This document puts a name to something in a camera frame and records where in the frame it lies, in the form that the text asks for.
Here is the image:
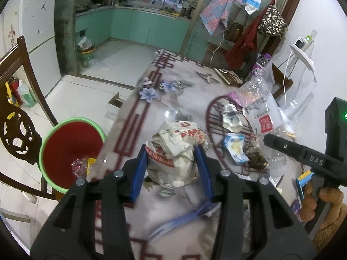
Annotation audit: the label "green detergent bottle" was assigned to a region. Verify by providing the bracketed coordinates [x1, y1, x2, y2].
[17, 83, 36, 107]

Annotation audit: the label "white desk lamp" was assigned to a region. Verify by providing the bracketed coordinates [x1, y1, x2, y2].
[289, 43, 318, 83]

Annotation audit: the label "brown handbag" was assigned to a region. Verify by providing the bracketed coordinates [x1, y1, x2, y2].
[227, 23, 244, 42]

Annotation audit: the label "small wooden piece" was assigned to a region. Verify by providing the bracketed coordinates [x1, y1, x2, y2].
[196, 72, 215, 83]

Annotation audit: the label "blue ribbon strip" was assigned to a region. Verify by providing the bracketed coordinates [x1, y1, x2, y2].
[148, 199, 220, 243]

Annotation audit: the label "blue yellow packet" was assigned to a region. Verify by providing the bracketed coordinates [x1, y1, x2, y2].
[296, 169, 313, 199]

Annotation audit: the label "white paper wrapper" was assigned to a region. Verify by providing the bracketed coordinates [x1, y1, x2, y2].
[145, 120, 209, 187]

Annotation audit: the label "brown wooden trivet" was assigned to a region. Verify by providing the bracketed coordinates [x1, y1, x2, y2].
[214, 69, 244, 87]

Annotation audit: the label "brown crumpled wrapper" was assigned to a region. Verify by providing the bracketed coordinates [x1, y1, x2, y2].
[244, 140, 269, 170]

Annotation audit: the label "clear plastic bag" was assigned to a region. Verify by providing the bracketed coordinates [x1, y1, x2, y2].
[239, 74, 292, 139]

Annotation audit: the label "plastic bottle with purple label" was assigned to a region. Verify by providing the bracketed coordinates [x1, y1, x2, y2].
[251, 54, 272, 80]

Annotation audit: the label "blue card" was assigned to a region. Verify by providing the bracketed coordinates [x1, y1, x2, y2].
[291, 199, 302, 220]

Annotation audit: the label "black patterned bag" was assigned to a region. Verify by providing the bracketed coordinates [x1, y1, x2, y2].
[257, 5, 288, 36]

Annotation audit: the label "pink blue plaid towel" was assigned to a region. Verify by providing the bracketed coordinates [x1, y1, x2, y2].
[200, 0, 236, 35]

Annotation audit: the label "silver foil scrap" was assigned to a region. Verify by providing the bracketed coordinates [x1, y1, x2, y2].
[268, 175, 284, 188]

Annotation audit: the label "dark carved wooden chair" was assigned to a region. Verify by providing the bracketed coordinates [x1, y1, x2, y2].
[0, 36, 71, 204]

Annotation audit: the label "teal kitchen cabinets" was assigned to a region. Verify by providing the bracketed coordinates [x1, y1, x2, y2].
[75, 7, 190, 50]

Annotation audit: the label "red bottle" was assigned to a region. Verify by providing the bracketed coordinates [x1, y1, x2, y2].
[8, 78, 24, 106]

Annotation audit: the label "pink packet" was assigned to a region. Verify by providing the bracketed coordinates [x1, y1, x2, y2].
[226, 91, 244, 106]

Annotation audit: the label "white wall charger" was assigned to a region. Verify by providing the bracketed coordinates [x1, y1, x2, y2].
[295, 35, 315, 49]

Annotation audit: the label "green trash can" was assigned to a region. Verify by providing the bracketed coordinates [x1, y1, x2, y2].
[77, 38, 96, 68]

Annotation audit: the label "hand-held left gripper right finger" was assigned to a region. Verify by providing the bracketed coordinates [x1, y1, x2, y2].
[193, 144, 318, 260]

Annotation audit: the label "cardboard box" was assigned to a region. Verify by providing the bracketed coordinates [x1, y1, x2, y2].
[106, 92, 126, 120]

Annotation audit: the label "red basin with green rim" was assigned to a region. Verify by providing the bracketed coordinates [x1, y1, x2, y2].
[39, 117, 107, 194]

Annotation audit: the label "crumpled silver wrapper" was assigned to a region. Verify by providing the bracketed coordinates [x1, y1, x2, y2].
[221, 103, 244, 133]

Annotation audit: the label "white refrigerator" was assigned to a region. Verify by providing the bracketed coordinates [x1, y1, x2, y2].
[0, 0, 63, 109]

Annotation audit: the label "red crumpled wrapper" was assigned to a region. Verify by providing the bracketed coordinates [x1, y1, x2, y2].
[72, 158, 89, 177]

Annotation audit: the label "person's right hand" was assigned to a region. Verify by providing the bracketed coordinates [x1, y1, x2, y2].
[301, 180, 347, 232]

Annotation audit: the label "yellow container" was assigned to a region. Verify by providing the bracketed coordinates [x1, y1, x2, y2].
[5, 81, 16, 105]

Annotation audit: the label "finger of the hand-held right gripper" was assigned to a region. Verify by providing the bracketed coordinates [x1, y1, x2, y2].
[264, 133, 305, 166]

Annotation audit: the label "brown wooden chair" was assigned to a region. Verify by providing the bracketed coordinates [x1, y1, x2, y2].
[271, 63, 294, 98]

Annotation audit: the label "blue white packet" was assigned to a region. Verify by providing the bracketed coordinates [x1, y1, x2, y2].
[223, 133, 249, 165]

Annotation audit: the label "red garment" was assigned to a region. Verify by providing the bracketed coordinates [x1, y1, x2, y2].
[225, 7, 269, 69]

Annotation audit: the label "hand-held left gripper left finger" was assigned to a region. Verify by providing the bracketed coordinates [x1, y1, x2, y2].
[30, 144, 148, 260]

